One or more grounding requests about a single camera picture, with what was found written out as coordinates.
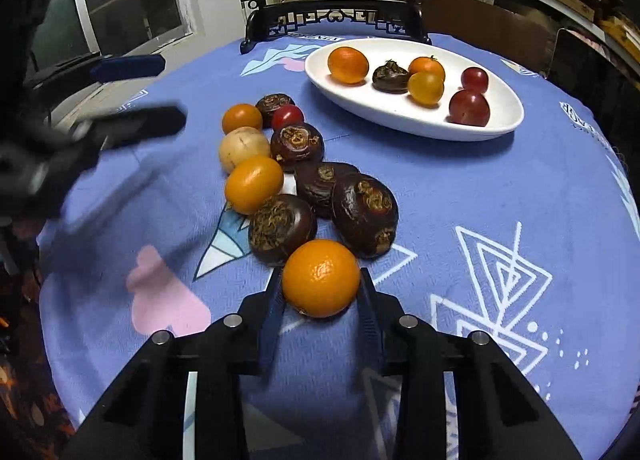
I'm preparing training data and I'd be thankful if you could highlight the pale beige round fruit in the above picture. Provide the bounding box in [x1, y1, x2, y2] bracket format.
[218, 127, 271, 174]

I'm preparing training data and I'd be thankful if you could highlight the orange cherry tomato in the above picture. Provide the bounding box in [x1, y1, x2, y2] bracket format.
[221, 103, 262, 134]
[224, 156, 284, 215]
[408, 72, 445, 107]

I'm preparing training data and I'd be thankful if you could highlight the red cherry tomato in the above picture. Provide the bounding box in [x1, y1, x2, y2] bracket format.
[461, 67, 489, 94]
[448, 89, 490, 127]
[271, 104, 305, 131]

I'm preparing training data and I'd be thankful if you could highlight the dark water chestnut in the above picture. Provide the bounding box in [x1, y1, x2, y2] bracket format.
[294, 161, 359, 220]
[270, 122, 324, 172]
[248, 194, 318, 266]
[331, 172, 399, 260]
[255, 93, 295, 129]
[372, 60, 410, 94]

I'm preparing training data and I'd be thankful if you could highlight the orange tangerine with stem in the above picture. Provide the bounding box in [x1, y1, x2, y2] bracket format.
[408, 56, 446, 80]

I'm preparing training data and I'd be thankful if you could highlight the blue patterned tablecloth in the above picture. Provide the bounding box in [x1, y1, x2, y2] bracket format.
[40, 36, 639, 459]

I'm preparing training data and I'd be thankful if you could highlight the white round plate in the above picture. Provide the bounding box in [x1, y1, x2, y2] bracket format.
[305, 38, 525, 142]

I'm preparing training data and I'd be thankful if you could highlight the black panel behind table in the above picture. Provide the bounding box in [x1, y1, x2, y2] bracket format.
[547, 28, 639, 147]

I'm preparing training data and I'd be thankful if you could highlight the window with white frame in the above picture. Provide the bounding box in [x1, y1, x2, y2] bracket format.
[29, 0, 192, 72]

